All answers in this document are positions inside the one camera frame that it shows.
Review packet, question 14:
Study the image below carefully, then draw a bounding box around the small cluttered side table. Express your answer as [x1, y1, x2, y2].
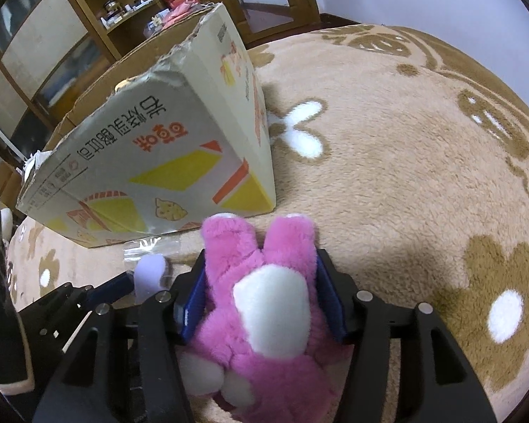
[143, 0, 214, 39]

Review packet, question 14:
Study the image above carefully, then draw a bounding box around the pink white plush toy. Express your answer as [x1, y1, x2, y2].
[178, 214, 352, 422]

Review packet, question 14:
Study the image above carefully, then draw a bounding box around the cardboard storage box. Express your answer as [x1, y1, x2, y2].
[17, 3, 276, 248]

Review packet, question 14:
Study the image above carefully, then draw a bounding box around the lavender packaged plush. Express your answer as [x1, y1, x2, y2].
[123, 236, 183, 305]

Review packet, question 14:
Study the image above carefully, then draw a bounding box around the wooden wardrobe cabinet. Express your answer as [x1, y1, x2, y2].
[0, 0, 114, 163]

